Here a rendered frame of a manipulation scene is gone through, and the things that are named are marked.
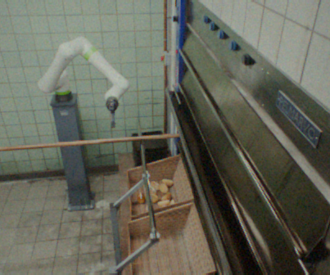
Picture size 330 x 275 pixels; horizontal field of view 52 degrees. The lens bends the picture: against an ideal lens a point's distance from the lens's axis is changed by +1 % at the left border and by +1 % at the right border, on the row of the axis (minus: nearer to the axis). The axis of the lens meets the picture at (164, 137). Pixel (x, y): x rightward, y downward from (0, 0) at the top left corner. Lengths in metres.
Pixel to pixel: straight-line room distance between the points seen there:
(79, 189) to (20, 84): 1.17
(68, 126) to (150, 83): 0.98
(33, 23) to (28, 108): 0.86
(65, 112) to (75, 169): 0.61
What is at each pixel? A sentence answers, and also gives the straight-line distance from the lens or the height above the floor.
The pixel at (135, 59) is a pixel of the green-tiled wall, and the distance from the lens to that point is 3.42.
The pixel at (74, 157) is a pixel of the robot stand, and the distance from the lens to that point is 3.27.
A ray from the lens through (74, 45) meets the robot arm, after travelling 2.61.
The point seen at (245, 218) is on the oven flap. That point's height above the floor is 1.48.
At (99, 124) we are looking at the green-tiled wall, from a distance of 3.72.
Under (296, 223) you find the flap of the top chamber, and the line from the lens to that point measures 1.05.
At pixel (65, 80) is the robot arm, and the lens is 2.95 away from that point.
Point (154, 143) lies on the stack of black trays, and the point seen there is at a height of 0.85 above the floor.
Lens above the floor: 2.46
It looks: 32 degrees down
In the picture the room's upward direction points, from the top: straight up
